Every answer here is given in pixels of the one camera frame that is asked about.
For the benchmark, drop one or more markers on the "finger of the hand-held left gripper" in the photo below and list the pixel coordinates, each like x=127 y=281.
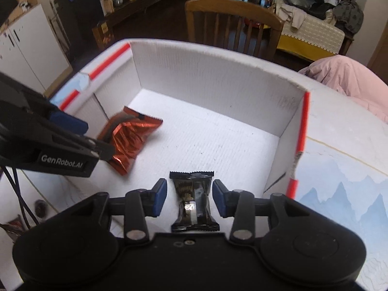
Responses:
x=69 y=124
x=91 y=146

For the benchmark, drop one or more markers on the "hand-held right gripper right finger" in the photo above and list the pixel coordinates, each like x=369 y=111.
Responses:
x=219 y=198

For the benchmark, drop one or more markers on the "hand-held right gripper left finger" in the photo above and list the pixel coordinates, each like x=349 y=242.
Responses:
x=161 y=197

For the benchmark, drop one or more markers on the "black snack bar packet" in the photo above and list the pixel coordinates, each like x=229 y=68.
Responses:
x=191 y=194

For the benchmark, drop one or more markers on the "red-brown foil snack packet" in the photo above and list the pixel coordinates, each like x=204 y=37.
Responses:
x=130 y=139

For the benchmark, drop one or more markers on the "white cardboard box red edges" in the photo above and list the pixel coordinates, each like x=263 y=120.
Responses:
x=197 y=139

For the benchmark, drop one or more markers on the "red-black snack packet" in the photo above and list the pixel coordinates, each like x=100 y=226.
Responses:
x=10 y=225

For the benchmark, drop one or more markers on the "white cabinet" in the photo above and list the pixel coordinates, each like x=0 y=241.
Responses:
x=30 y=48

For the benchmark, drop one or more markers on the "folded metal rack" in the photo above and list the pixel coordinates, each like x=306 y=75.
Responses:
x=60 y=33

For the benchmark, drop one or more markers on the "brown printed carton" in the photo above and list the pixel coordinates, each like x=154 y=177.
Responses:
x=103 y=35

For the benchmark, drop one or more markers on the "black cabinet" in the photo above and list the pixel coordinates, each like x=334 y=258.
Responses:
x=81 y=15

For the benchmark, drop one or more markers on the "paper gift bag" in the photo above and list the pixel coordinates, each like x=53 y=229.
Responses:
x=106 y=3

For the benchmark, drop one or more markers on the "small white device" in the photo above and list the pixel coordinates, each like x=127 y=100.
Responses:
x=25 y=5

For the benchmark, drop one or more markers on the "dark wooden media console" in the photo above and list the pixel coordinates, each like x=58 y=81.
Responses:
x=142 y=3

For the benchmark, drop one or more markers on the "pink padded jacket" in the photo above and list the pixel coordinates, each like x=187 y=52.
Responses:
x=348 y=75

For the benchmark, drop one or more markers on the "sofa with white yellow cover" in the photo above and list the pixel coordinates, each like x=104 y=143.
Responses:
x=315 y=33

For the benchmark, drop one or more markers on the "wooden chair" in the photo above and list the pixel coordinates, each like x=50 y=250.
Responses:
x=230 y=6

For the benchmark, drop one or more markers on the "beige garment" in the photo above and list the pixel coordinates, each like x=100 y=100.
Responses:
x=295 y=15

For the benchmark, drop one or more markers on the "wooden door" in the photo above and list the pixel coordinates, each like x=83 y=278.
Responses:
x=379 y=54

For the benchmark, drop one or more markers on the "grey jacket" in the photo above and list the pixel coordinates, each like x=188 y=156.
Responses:
x=348 y=13

